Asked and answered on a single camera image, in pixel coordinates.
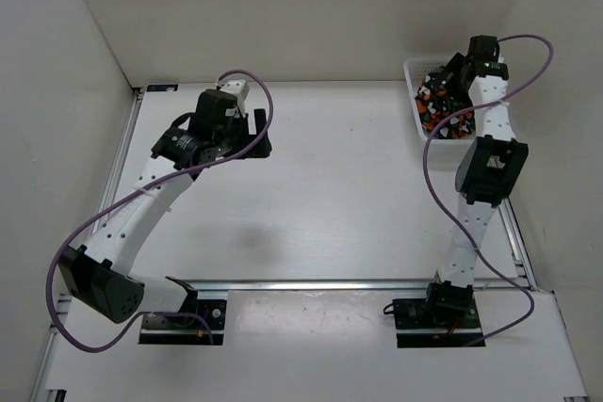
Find blue label sticker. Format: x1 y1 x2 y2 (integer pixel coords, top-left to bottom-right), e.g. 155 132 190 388
146 84 179 92

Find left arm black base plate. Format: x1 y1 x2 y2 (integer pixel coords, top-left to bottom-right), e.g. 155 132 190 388
139 292 228 346

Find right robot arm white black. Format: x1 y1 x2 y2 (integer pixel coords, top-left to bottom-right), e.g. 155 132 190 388
423 35 529 327

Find aluminium frame rail front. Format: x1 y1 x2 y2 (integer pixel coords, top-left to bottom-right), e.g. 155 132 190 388
187 279 429 292

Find camouflage orange black shorts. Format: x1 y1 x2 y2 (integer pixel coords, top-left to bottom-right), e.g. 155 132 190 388
421 67 476 138

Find white perforated plastic basket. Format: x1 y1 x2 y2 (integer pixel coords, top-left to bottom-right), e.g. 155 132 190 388
403 55 476 161

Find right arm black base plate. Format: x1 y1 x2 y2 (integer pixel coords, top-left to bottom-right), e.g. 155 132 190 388
383 298 485 349

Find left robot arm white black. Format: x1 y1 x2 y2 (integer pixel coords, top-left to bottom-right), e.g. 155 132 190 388
57 80 271 327

